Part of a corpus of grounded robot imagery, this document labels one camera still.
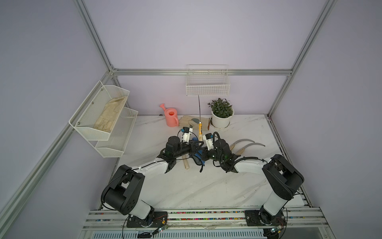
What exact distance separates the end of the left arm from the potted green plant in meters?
0.37

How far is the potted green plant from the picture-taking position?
3.38ft

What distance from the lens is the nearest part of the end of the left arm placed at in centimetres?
67
